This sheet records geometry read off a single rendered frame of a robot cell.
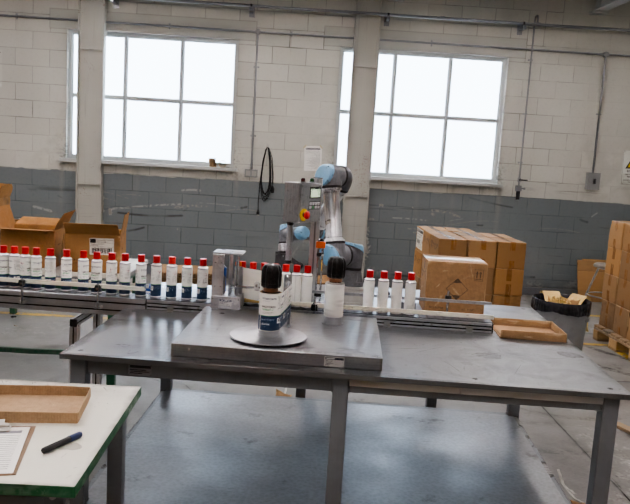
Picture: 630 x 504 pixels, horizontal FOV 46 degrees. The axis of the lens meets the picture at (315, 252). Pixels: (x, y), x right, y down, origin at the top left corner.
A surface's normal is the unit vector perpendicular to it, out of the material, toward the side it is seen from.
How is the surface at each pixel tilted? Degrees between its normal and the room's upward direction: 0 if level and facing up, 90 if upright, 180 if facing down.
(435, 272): 90
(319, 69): 90
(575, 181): 90
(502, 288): 92
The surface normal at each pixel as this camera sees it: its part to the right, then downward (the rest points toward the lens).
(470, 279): -0.04, 0.14
